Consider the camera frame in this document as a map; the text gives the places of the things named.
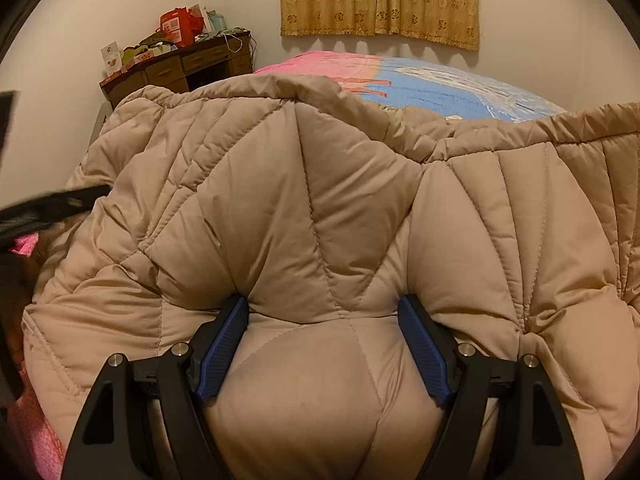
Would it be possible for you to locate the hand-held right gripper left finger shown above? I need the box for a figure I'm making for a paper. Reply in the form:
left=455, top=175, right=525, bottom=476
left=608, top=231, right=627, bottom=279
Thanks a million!
left=60, top=294, right=251, bottom=480

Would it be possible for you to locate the pale blue paper bag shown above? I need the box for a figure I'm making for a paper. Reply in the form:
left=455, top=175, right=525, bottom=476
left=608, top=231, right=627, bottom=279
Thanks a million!
left=205, top=9, right=228, bottom=36

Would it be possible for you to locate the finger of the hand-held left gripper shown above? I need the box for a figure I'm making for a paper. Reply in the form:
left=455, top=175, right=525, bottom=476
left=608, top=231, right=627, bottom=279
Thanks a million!
left=0, top=183, right=111, bottom=241

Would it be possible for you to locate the beige patterned window curtain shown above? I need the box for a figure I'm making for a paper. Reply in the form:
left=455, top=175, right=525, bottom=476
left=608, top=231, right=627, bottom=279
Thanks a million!
left=279, top=0, right=481, bottom=52

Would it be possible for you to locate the red gift bag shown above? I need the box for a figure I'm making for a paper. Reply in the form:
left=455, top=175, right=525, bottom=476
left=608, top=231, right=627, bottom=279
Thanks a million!
left=160, top=7, right=206, bottom=47

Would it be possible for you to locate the blue printed bed sheet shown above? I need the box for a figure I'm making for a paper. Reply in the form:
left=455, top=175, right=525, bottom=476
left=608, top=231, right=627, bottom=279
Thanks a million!
left=345, top=55, right=568, bottom=123

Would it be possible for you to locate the beige quilted comforter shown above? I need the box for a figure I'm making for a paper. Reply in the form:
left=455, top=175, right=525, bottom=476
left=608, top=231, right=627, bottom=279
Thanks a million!
left=22, top=74, right=640, bottom=480

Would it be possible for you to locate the white metal frame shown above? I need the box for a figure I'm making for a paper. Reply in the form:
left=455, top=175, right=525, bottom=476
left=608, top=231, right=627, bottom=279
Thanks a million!
left=90, top=102, right=113, bottom=146

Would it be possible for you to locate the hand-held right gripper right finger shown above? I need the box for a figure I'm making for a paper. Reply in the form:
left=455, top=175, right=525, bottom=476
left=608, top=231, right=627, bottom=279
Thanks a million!
left=397, top=292, right=586, bottom=480

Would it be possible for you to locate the white box with orange print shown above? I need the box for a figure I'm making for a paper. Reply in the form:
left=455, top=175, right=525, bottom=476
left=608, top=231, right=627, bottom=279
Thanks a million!
left=100, top=40, right=123, bottom=73

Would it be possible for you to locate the brown wooden desk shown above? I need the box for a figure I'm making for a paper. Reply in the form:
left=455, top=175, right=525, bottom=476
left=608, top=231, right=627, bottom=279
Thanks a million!
left=99, top=30, right=256, bottom=111

